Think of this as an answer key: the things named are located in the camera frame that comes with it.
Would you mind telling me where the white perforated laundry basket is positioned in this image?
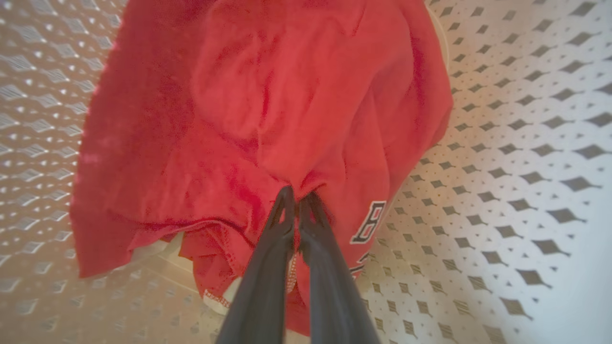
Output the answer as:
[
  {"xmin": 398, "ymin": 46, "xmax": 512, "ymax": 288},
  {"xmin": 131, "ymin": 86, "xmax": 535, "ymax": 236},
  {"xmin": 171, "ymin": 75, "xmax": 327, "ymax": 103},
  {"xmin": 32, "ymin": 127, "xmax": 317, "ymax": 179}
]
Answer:
[{"xmin": 0, "ymin": 0, "xmax": 612, "ymax": 344}]

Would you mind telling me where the red shirt with lettering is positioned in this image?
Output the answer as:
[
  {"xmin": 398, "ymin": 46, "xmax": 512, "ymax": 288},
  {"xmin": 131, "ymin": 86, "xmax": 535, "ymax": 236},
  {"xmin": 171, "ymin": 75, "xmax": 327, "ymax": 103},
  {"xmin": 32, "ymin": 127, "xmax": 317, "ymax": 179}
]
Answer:
[{"xmin": 69, "ymin": 0, "xmax": 454, "ymax": 337}]

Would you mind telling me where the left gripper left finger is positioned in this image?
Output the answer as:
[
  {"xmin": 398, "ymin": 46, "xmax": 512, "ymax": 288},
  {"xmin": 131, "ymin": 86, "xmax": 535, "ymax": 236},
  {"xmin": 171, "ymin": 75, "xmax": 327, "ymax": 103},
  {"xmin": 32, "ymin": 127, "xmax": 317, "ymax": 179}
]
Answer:
[{"xmin": 215, "ymin": 185, "xmax": 296, "ymax": 344}]

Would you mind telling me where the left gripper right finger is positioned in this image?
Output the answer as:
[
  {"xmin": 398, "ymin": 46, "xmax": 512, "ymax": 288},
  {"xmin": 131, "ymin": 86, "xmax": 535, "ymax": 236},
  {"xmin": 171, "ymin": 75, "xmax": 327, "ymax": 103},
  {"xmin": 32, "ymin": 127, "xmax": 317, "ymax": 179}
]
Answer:
[{"xmin": 297, "ymin": 191, "xmax": 382, "ymax": 344}]

